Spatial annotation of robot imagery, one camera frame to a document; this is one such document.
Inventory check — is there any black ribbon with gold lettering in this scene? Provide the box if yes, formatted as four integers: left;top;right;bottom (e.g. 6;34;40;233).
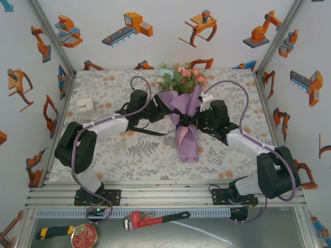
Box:
120;111;200;137

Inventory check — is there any pink and purple wrapping paper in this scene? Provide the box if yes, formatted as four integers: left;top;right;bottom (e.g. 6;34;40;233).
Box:
159;85;203;163

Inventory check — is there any artificial flower bunch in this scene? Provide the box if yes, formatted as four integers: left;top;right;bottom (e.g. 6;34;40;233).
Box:
157;67;176;91

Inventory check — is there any white square alarm clock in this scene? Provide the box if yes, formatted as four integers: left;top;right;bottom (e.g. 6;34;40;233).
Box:
76;97;95;116

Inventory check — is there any floral patterned tablecloth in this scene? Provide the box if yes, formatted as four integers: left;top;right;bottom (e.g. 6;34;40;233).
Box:
49;69;280;181

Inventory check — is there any black controller box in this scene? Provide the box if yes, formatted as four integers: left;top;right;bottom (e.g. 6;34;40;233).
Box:
86;206;107;220
229;206;249;224

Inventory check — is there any red pipe wrench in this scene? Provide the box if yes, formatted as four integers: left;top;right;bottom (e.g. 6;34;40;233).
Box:
122;210;191;231

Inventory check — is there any white plastic strip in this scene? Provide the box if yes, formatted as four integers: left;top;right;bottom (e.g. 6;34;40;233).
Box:
178;221;233;245

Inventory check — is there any grey metal lower shelf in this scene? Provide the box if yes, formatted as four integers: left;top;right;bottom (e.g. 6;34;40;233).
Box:
28;218;306;248

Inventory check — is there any red round tin lid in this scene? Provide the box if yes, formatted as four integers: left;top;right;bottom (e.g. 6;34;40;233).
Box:
71;223;100;248

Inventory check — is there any yellow and black utility knife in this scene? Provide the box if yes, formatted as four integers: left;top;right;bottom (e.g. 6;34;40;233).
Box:
35;225;76;240

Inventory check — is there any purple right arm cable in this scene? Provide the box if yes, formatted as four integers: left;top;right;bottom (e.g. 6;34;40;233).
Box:
203;80;298;225

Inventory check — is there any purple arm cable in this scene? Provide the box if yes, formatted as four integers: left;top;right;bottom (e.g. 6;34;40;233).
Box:
71;75;153;225
203;80;298;225

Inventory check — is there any aluminium extrusion frame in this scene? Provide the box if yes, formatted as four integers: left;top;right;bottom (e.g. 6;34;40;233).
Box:
15;0;321;248

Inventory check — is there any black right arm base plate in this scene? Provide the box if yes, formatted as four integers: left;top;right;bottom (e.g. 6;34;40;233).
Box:
212;188;259;207

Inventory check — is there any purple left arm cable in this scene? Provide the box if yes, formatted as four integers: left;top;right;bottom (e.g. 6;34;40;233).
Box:
71;75;153;225

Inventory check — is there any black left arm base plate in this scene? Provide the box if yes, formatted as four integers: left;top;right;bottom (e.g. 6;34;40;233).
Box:
74;189;122;207

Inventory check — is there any white slotted cable duct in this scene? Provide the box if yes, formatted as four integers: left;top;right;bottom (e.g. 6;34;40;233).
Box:
36;208;231;219

